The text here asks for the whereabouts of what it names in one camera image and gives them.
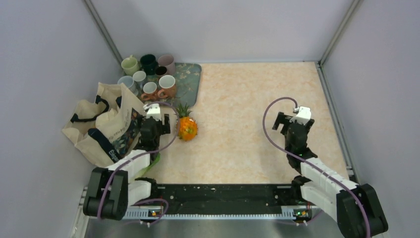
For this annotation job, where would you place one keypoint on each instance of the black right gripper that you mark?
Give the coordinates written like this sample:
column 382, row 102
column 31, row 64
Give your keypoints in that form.
column 283, row 119

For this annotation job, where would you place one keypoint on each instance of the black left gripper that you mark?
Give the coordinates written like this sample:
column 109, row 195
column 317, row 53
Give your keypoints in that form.
column 164, row 129

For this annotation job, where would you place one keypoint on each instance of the pink mug with handle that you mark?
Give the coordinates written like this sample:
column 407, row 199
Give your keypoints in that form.
column 150, row 91

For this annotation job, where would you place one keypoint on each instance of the salmon pink mug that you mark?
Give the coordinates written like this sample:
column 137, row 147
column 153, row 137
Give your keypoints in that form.
column 168, row 87

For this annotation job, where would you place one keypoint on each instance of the blue grey mug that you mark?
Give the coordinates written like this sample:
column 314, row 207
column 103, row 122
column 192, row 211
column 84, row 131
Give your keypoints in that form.
column 140, row 78

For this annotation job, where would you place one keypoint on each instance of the clear light blue cup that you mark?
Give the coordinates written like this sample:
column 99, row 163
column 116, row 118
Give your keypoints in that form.
column 129, row 82

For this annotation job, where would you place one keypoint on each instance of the mauve purple mug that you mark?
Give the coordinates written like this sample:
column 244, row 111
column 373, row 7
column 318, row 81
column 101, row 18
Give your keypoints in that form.
column 168, row 61

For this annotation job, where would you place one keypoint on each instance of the dark green mug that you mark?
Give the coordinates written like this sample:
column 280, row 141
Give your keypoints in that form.
column 148, row 64

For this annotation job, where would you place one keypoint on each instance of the light green mug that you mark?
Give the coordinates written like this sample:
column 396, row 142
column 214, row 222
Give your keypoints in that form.
column 130, row 65

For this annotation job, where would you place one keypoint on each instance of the small brown mug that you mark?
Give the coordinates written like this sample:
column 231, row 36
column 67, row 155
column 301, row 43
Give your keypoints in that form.
column 161, row 71

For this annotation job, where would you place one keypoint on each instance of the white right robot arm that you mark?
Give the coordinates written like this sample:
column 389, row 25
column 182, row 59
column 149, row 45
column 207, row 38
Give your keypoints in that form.
column 355, row 208

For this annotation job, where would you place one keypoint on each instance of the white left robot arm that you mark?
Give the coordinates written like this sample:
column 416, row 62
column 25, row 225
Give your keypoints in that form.
column 111, row 190

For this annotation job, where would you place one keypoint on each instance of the orange toy pineapple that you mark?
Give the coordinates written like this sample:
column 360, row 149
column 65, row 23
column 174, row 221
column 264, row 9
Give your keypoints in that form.
column 188, row 126

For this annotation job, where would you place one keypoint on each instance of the green toy lettuce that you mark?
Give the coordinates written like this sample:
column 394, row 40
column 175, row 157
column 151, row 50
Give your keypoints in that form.
column 146, row 169

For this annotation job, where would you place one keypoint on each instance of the floral dark green tray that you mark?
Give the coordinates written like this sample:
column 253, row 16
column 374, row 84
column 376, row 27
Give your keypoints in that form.
column 187, row 77

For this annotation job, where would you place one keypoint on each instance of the beige canvas tote bag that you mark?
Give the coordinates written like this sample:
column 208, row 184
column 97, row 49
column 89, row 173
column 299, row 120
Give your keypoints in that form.
column 108, row 129

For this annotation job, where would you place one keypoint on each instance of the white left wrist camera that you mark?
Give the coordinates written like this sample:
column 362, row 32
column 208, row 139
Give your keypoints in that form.
column 153, row 111

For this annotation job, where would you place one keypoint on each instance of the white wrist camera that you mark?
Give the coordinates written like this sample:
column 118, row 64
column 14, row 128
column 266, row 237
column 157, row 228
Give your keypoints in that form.
column 302, row 115
column 153, row 111

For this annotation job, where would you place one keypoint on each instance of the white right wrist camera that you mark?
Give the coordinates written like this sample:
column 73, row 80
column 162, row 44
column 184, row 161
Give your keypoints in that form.
column 302, row 115

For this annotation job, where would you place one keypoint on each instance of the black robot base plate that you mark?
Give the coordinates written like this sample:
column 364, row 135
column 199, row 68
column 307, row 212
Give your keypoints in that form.
column 237, row 200

